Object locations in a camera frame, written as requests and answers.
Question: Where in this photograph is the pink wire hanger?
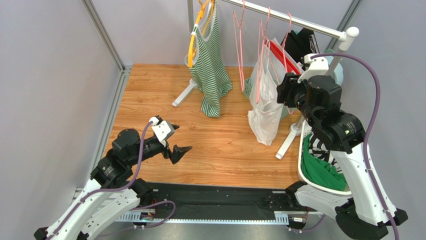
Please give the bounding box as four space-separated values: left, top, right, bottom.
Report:
255 7 271 104
232 0 245 92
264 12 295 116

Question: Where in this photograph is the white tank top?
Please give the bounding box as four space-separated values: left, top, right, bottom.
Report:
248 44 286 146

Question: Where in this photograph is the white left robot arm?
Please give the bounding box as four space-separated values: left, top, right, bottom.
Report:
33 116 191 240

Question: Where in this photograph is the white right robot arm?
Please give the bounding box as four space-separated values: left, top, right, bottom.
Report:
277 73 408 240

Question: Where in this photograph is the yellow plastic hanger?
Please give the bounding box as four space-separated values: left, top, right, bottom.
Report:
187 0 216 68

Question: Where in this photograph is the green striped tank top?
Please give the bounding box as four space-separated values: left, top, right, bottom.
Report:
185 1 233 118

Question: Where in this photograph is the light blue round object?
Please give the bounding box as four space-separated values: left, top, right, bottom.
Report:
325 56 344 86

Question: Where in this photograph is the white laundry basket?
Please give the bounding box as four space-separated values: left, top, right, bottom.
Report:
298 121 352 196

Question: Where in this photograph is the green plastic basket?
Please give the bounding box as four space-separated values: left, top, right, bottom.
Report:
243 78 290 120

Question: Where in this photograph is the red folder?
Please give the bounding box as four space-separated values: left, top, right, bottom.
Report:
264 40 304 75

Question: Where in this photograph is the black white striped garment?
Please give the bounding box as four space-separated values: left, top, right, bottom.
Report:
308 133 343 174

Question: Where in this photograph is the black folder with clip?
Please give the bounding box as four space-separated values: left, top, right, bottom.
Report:
281 28 320 63

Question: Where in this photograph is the silver clothes rack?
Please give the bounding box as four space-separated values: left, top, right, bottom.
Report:
172 0 363 160

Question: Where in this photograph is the green garment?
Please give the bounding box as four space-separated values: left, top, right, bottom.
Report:
301 133 347 191

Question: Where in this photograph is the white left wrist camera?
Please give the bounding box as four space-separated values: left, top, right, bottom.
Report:
149 116 174 142

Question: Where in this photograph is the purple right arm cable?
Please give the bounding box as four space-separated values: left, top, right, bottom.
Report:
309 52 400 240

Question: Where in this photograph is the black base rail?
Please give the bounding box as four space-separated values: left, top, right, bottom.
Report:
139 182 315 221

